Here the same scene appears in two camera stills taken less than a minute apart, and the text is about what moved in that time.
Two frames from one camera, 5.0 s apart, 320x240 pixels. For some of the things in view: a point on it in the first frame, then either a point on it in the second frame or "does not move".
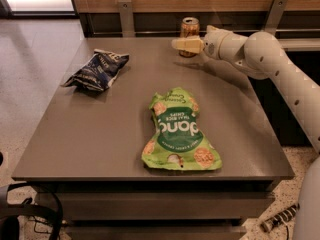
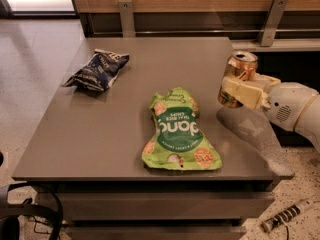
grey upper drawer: (164, 205) does not move
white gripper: (212, 44) -> (287, 106)
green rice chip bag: (178, 143) does not move
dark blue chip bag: (99, 71) does not move
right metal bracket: (275, 14) does not move
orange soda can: (189, 27) -> (240, 65)
